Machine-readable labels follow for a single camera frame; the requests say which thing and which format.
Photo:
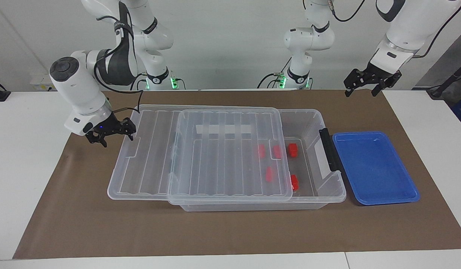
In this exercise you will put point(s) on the blue plastic tray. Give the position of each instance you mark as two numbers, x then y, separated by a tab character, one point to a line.
372	168

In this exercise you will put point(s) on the brown table mat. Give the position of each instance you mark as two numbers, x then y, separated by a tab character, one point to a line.
84	224

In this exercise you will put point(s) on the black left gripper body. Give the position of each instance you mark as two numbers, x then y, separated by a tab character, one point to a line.
377	72

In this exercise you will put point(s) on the black stand with pole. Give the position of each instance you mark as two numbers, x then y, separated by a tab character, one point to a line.
445	86

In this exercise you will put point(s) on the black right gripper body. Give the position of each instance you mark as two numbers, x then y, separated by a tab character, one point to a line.
103	126

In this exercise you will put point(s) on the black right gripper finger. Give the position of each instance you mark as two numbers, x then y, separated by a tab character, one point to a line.
97	137
128	126

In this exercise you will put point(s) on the white power strip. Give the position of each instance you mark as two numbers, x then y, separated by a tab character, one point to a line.
41	83

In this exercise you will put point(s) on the red plastic block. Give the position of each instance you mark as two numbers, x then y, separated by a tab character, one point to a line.
261	150
294	182
277	152
293	149
269	174

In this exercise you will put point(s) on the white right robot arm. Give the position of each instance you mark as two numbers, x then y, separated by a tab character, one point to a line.
75	86

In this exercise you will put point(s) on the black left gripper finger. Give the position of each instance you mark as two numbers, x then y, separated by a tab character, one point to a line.
356	77
388	81

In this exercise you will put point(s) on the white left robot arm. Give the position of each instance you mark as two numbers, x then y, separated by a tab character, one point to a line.
413	22

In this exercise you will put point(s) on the clear ribbed plastic lid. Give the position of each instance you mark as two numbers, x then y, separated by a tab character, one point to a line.
148	164

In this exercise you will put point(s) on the black box latch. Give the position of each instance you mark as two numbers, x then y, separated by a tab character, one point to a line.
328	149

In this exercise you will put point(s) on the clear plastic storage box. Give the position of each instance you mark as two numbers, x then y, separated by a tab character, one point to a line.
309	123

